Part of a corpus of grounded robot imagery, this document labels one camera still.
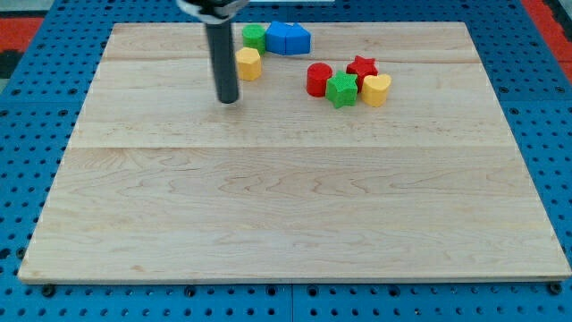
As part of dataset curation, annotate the yellow heart block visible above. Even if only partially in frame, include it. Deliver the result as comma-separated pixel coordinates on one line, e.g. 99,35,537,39
361,74,392,107

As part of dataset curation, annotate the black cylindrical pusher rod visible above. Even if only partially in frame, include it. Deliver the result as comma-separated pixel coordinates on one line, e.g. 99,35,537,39
206,21,239,104

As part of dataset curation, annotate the wooden board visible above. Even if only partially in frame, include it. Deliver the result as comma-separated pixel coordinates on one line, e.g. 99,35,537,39
18,22,571,284

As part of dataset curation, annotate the yellow hexagon block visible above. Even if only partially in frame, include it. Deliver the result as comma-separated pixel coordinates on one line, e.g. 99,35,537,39
236,47,262,81

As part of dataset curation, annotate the blue cube block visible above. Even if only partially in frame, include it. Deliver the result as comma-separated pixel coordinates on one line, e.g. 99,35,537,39
265,21,290,55

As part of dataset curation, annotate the green cylinder block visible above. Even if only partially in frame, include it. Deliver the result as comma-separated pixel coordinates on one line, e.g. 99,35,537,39
241,23,266,55

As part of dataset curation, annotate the red cylinder block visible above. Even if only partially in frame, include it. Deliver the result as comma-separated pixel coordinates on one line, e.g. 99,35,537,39
306,63,332,97

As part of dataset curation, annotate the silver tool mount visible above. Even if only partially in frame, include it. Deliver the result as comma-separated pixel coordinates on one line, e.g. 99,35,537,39
175,0,248,24

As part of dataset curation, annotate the green star block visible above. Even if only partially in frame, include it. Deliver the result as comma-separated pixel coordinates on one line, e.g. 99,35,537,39
325,71,358,109

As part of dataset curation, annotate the red star block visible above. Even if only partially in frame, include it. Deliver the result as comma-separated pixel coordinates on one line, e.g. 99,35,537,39
346,55,378,92

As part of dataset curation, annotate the blue pentagon block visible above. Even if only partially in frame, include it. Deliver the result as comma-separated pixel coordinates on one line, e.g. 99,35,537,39
285,23,311,55

